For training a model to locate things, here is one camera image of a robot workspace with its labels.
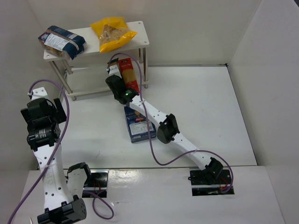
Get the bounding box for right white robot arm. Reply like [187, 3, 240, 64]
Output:
[105, 75, 223, 185]

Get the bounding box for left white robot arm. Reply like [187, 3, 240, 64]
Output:
[21, 98, 91, 224]

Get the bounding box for dark blue pasta bag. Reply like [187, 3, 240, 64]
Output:
[38, 25, 86, 60]

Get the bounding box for dark blue pasta box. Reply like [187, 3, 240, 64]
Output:
[124, 106, 149, 143]

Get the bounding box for yellow pasta bag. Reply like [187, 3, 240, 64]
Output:
[90, 17, 138, 53]

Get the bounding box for red spaghetti packet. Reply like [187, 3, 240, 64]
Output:
[119, 58, 139, 92]

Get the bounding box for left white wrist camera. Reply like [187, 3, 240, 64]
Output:
[28, 87, 49, 101]

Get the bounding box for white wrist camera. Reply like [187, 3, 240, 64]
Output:
[107, 64, 122, 78]
[28, 87, 49, 101]

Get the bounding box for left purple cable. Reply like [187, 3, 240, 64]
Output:
[7, 79, 114, 224]

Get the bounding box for purple cable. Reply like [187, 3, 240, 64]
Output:
[107, 52, 234, 194]
[7, 79, 114, 224]

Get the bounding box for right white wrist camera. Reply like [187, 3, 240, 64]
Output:
[107, 64, 122, 78]

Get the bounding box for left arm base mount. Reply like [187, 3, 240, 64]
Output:
[82, 169, 108, 198]

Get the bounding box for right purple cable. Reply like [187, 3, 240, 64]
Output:
[107, 52, 234, 194]

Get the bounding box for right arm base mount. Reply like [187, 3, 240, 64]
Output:
[188, 169, 235, 196]

